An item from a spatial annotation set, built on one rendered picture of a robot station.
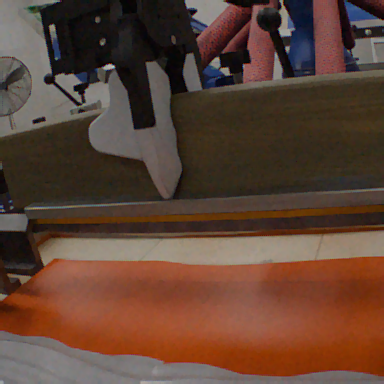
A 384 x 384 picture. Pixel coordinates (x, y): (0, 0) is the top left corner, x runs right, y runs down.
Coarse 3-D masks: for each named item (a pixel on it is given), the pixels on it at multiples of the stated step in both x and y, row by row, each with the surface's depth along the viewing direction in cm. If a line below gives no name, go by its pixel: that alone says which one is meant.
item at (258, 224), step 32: (64, 224) 38; (96, 224) 36; (128, 224) 35; (160, 224) 33; (192, 224) 32; (224, 224) 31; (256, 224) 30; (288, 224) 29; (320, 224) 28; (352, 224) 27
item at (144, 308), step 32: (32, 288) 40; (64, 288) 39; (96, 288) 38; (128, 288) 37; (160, 288) 36; (192, 288) 35; (0, 320) 35; (32, 320) 34; (64, 320) 33; (96, 320) 33; (128, 320) 32; (160, 320) 31; (192, 320) 31; (96, 352) 29; (128, 352) 28; (160, 352) 28
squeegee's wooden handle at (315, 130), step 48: (192, 96) 28; (240, 96) 26; (288, 96) 25; (336, 96) 24; (0, 144) 36; (48, 144) 34; (192, 144) 29; (240, 144) 28; (288, 144) 26; (336, 144) 25; (48, 192) 36; (96, 192) 33; (144, 192) 32; (192, 192) 30
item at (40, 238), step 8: (208, 232) 44; (216, 232) 43; (224, 232) 43; (232, 232) 43; (240, 232) 42; (248, 232) 42; (256, 232) 42; (264, 232) 41; (272, 232) 41; (280, 232) 41; (288, 232) 40; (296, 232) 40; (304, 232) 40; (312, 232) 39; (320, 232) 39; (328, 232) 39; (336, 232) 38; (344, 232) 38; (40, 240) 51
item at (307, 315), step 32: (224, 288) 34; (256, 288) 33; (288, 288) 32; (320, 288) 31; (352, 288) 29; (224, 320) 30; (256, 320) 29; (288, 320) 28; (320, 320) 27; (352, 320) 26; (192, 352) 27; (224, 352) 26; (256, 352) 26; (288, 352) 25; (320, 352) 24; (352, 352) 23
